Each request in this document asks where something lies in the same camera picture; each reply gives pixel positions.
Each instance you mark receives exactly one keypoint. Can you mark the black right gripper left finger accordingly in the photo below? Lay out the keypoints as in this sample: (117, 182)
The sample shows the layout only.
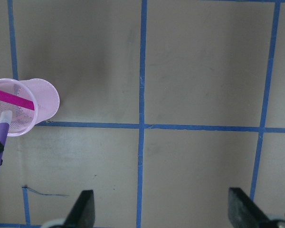
(82, 214)

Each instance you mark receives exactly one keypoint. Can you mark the pink mesh cup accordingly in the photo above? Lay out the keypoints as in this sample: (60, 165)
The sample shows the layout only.
(42, 93)

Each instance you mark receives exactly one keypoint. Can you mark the pink marker pen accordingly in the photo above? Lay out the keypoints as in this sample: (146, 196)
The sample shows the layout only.
(16, 100)

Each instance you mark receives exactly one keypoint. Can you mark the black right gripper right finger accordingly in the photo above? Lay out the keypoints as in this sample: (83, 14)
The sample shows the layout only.
(243, 212)

